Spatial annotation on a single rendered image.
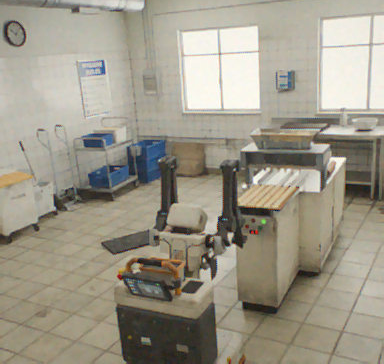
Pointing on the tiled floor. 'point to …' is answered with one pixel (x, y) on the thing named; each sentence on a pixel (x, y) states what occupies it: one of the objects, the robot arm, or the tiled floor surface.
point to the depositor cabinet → (316, 215)
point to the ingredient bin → (16, 202)
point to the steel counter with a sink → (349, 138)
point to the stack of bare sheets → (127, 242)
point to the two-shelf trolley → (106, 163)
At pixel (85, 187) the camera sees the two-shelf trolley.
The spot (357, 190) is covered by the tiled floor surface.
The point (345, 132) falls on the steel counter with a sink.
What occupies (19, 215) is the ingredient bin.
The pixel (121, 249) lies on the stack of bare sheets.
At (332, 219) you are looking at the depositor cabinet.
